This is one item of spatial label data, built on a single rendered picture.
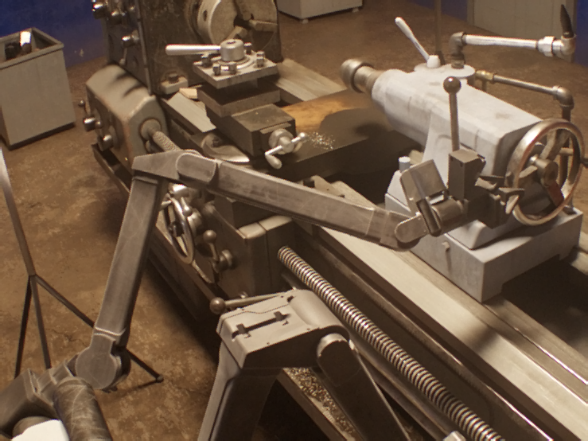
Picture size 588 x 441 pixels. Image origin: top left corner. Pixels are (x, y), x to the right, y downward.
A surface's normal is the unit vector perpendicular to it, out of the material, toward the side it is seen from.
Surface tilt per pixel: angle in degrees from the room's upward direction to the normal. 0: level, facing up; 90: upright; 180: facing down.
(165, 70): 90
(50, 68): 90
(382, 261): 36
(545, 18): 90
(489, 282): 90
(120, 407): 0
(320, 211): 55
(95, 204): 0
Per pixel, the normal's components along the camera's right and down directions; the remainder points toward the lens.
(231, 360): -0.86, -0.07
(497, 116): -0.09, -0.85
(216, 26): 0.49, 0.42
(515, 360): -0.58, -0.51
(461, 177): -0.87, 0.32
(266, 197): -0.09, -0.05
